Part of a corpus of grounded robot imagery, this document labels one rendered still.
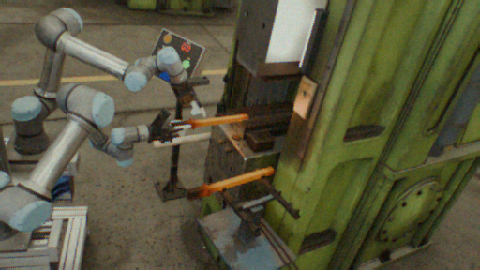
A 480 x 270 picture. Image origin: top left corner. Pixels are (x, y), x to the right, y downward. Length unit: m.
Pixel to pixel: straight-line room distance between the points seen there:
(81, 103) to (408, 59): 1.33
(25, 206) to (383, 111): 1.51
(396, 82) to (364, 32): 0.44
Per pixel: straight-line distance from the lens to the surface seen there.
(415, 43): 1.79
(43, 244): 1.64
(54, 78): 1.90
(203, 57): 2.20
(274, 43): 1.68
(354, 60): 1.50
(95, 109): 1.43
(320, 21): 1.58
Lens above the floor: 2.00
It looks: 33 degrees down
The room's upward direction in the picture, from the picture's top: 12 degrees clockwise
